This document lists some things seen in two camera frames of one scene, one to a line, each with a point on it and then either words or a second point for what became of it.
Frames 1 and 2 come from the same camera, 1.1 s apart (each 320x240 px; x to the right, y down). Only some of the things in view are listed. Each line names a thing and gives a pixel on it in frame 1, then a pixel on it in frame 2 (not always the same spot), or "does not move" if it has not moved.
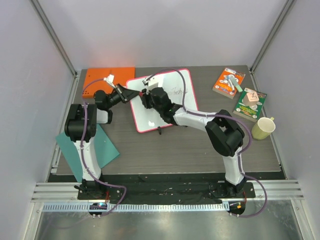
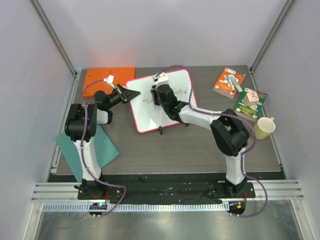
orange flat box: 122,75 does not move
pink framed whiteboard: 146,119 does not move
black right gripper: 145,99 → 155,91
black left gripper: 125,95 does not move
